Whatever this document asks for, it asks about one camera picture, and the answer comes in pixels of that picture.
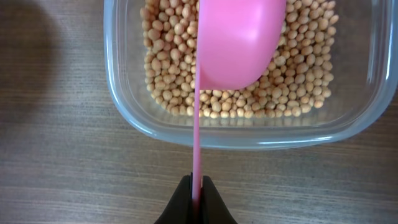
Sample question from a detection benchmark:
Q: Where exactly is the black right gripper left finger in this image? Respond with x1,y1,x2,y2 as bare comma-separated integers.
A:
155,175,193,224

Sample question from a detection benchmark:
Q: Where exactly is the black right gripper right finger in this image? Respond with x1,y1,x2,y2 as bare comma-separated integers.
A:
200,175,238,224

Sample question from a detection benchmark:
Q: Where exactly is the pink plastic measuring scoop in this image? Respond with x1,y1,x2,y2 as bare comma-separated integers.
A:
192,0,287,207

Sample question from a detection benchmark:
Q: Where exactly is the pile of soybeans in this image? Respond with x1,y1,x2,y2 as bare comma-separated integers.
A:
140,0,339,119

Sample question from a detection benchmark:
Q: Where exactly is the clear plastic container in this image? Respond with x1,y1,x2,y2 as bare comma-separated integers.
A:
104,0,397,151

